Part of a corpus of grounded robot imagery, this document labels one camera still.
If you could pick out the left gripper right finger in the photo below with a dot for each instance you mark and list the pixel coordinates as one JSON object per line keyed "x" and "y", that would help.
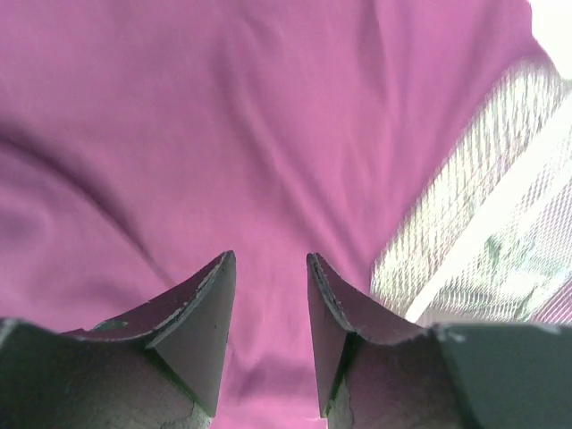
{"x": 369, "y": 362}

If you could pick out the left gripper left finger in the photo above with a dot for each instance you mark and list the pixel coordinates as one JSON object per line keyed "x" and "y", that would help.
{"x": 163, "y": 358}

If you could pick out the purple cloth wrap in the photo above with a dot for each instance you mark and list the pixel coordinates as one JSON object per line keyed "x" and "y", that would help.
{"x": 140, "y": 139}

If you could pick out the metal mesh tray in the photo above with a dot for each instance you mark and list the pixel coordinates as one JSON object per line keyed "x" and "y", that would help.
{"x": 490, "y": 238}

